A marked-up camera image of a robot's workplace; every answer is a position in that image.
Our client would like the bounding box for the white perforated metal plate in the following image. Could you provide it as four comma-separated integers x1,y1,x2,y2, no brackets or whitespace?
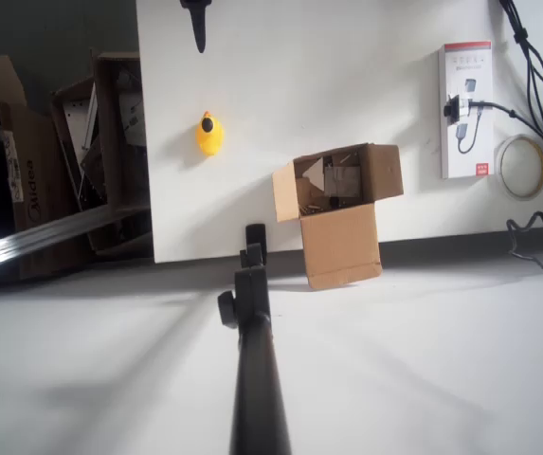
61,84,100,165

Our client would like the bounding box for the aluminium extrusion rail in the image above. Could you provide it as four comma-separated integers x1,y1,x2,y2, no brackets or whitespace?
0,204,153,281

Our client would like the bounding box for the clear tape roll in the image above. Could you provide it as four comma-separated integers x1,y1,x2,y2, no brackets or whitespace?
494,133,543,202

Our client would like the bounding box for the open cardboard box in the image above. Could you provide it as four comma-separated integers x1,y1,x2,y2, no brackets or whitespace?
271,142,405,291

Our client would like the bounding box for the Midea cardboard box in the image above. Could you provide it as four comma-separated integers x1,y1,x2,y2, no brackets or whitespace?
0,100,100,282

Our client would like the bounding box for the white red product package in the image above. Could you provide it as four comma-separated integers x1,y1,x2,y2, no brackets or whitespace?
438,41,495,181

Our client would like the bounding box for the yellow rubber duck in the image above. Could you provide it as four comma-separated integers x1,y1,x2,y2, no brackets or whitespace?
195,110,226,157

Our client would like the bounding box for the wavy black cable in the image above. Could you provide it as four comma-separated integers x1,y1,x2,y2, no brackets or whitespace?
506,210,543,270

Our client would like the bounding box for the black camera cable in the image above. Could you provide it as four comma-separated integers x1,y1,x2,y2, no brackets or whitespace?
467,99,543,174

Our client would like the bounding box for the black camera stand pole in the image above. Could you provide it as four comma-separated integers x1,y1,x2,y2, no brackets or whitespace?
217,222,294,455

